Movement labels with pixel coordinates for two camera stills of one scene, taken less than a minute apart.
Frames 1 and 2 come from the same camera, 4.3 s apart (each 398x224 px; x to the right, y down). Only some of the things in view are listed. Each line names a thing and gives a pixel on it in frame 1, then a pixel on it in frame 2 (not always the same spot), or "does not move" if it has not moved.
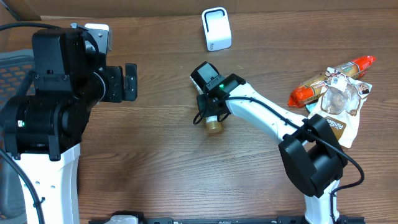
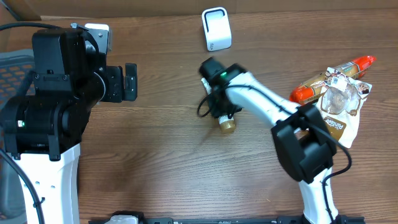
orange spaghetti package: [312, 88] does not move
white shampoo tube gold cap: [212, 124] → [227, 124]
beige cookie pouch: [339, 102] does not move
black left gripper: [115, 74] does not move
